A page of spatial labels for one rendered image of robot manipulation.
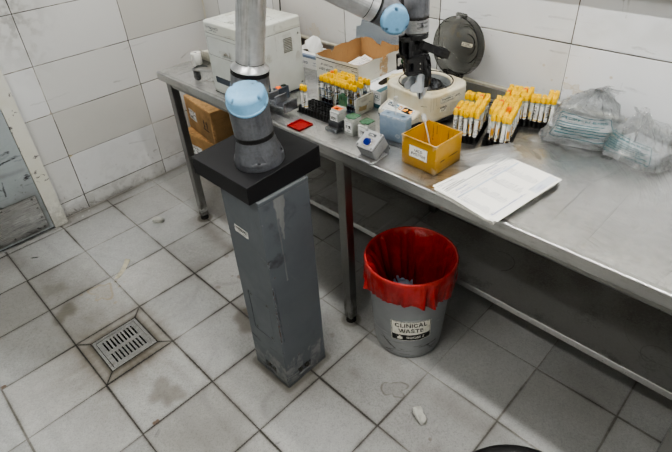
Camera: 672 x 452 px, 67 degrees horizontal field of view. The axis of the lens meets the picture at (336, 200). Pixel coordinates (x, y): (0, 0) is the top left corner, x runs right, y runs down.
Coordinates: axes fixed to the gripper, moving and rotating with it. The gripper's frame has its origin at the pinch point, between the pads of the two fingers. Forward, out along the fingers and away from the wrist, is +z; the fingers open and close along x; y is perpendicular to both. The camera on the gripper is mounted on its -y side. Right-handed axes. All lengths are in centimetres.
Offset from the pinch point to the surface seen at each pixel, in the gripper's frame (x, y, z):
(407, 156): 10.7, 11.5, 14.1
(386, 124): -5.1, 10.4, 9.9
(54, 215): -150, 148, 89
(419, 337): 18, 11, 91
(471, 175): 27.3, -0.6, 16.1
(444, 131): 10.4, -2.0, 9.2
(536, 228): 54, -2, 18
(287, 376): 8, 62, 96
